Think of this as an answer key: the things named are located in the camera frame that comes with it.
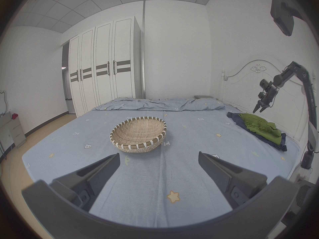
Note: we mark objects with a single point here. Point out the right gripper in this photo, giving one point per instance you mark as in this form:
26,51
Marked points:
268,96

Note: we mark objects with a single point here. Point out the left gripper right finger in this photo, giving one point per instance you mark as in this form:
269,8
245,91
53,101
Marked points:
219,173

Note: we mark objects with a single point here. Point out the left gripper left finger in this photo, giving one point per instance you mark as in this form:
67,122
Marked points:
99,173

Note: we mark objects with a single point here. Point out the green shorts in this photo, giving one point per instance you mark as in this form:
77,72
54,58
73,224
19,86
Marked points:
259,126

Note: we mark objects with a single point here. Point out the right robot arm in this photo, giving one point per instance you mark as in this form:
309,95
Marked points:
296,70

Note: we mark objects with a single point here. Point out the dark blue T-shirt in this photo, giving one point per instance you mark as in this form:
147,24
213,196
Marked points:
234,116

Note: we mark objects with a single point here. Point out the bed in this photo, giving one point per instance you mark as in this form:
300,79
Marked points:
149,183

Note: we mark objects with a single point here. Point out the round woven basket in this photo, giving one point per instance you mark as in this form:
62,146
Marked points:
138,133

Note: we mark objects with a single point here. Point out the pale blue quilt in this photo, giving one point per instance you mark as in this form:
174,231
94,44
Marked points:
159,104

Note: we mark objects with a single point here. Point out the grey chest of drawers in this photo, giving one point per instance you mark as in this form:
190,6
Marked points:
18,131

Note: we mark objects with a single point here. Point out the red object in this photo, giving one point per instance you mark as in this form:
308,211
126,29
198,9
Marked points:
15,116

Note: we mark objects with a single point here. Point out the white wardrobe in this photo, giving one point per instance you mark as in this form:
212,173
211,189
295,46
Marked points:
104,66

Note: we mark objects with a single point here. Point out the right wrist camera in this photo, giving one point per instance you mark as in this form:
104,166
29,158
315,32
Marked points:
261,94

